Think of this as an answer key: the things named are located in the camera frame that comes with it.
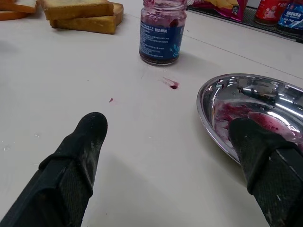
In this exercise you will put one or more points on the toast slice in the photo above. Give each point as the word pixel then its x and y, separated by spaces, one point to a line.
pixel 80 8
pixel 87 23

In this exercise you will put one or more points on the round stainless steel plate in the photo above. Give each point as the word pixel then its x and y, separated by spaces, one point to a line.
pixel 227 99

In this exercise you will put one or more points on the glass blueberry jam jar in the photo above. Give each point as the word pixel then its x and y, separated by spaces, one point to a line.
pixel 161 35

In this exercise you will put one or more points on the pink snack bag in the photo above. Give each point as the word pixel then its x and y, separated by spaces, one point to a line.
pixel 222 6

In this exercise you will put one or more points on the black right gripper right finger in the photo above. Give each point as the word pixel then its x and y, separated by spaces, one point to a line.
pixel 267 165

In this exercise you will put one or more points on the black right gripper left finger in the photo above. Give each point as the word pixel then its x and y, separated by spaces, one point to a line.
pixel 71 170

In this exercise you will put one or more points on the red can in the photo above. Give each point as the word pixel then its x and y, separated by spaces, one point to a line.
pixel 266 11

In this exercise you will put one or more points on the orange plate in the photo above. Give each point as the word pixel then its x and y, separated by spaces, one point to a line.
pixel 11 15

